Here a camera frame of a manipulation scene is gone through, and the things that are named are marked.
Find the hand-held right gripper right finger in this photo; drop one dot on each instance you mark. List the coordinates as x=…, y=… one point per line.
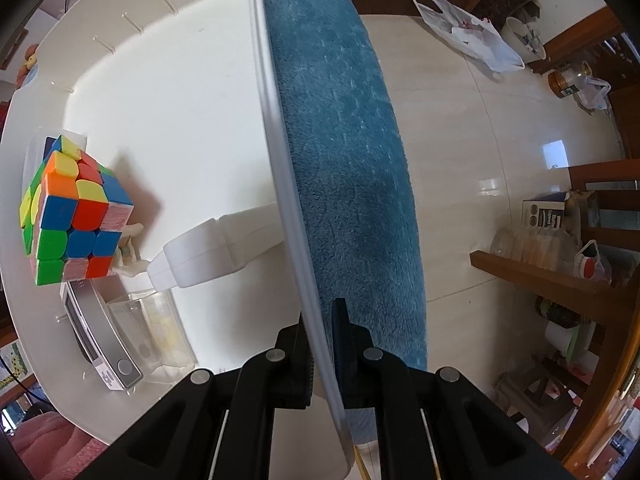
x=345, y=355

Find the clear plastic box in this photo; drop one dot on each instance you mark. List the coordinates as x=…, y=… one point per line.
x=155, y=330

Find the grey plastic stool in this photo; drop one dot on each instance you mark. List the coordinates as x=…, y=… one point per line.
x=535, y=390

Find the colourful puzzle cube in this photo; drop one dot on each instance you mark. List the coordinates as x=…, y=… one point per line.
x=75, y=215

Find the red white plastic bag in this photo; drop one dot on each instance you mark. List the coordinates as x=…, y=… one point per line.
x=592, y=265

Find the wooden shelf unit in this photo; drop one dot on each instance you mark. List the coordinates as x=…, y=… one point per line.
x=530, y=272

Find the white plastic storage bin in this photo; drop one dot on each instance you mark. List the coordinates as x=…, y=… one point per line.
x=190, y=110

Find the pink fleece robe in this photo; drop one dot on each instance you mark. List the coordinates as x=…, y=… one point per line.
x=55, y=435

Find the amber plastic bottle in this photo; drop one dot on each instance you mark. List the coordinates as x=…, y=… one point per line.
x=567, y=81

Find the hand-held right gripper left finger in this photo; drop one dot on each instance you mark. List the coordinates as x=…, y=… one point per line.
x=299, y=360

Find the blue fleece blanket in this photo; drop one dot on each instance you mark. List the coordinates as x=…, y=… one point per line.
x=345, y=160

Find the clear plastic food containers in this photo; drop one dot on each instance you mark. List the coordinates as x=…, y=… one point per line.
x=530, y=245

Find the red yellow peach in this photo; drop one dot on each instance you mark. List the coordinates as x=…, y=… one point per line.
x=30, y=60

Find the white cat-shaped scraper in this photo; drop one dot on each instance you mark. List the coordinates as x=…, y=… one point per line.
x=210, y=250

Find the clear plastic bag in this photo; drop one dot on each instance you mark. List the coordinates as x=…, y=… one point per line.
x=595, y=94

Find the silver compact camera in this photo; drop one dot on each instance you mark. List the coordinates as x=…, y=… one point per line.
x=95, y=330

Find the printed cardboard box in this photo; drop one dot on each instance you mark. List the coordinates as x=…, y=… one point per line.
x=545, y=212

